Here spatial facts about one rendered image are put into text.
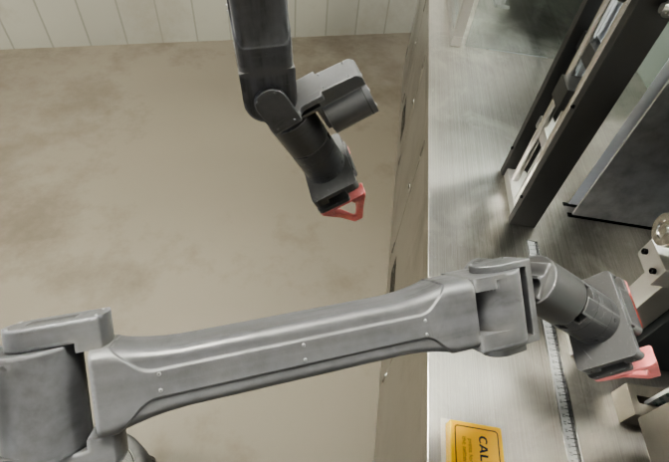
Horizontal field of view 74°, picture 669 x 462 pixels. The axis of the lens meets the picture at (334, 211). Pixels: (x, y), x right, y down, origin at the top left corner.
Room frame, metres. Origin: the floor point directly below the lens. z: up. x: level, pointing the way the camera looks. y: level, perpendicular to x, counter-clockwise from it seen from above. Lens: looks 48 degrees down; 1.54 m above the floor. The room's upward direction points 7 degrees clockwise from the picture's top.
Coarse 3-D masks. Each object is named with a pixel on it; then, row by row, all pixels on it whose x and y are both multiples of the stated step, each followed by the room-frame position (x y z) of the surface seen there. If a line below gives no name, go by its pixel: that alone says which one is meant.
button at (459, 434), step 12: (456, 420) 0.20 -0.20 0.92; (456, 432) 0.19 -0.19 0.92; (468, 432) 0.19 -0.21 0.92; (480, 432) 0.19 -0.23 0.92; (492, 432) 0.19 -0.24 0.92; (456, 444) 0.17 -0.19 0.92; (468, 444) 0.18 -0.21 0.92; (480, 444) 0.18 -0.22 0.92; (492, 444) 0.18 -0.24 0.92; (456, 456) 0.16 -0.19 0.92; (468, 456) 0.16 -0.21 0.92; (480, 456) 0.16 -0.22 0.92; (492, 456) 0.16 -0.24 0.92
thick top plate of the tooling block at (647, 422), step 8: (656, 408) 0.22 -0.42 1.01; (664, 408) 0.21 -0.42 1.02; (648, 416) 0.21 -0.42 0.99; (656, 416) 0.21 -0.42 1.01; (664, 416) 0.20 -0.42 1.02; (640, 424) 0.21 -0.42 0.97; (648, 424) 0.20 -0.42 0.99; (656, 424) 0.20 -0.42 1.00; (664, 424) 0.20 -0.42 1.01; (648, 432) 0.20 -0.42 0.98; (656, 432) 0.19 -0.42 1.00; (664, 432) 0.19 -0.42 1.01; (648, 440) 0.19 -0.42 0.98; (656, 440) 0.18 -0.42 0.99; (664, 440) 0.18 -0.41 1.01; (648, 448) 0.18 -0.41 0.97; (656, 448) 0.18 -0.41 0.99; (664, 448) 0.17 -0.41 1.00; (656, 456) 0.17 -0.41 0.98; (664, 456) 0.17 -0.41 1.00
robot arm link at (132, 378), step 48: (432, 288) 0.22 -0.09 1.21; (480, 288) 0.22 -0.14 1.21; (48, 336) 0.12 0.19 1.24; (96, 336) 0.13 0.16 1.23; (192, 336) 0.15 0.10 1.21; (240, 336) 0.15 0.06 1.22; (288, 336) 0.16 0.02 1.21; (336, 336) 0.16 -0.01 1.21; (384, 336) 0.17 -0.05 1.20; (432, 336) 0.18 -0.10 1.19; (480, 336) 0.19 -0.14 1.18; (96, 384) 0.10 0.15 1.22; (144, 384) 0.11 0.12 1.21; (192, 384) 0.11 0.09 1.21; (240, 384) 0.12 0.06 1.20; (96, 432) 0.08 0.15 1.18
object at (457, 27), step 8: (448, 0) 1.59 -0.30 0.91; (464, 0) 1.29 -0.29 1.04; (472, 0) 1.29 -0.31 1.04; (448, 8) 1.53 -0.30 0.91; (464, 8) 1.29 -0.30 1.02; (464, 16) 1.29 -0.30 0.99; (456, 24) 1.29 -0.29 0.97; (464, 24) 1.29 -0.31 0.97; (456, 32) 1.29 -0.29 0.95; (464, 32) 1.29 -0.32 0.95; (456, 40) 1.29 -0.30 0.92
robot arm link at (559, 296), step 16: (544, 256) 0.29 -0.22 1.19; (544, 272) 0.27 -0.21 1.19; (560, 272) 0.27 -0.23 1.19; (544, 288) 0.25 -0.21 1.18; (560, 288) 0.25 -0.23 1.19; (576, 288) 0.26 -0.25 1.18; (544, 304) 0.24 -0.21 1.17; (560, 304) 0.24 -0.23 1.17; (576, 304) 0.25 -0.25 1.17; (544, 320) 0.25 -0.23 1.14; (560, 320) 0.24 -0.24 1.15
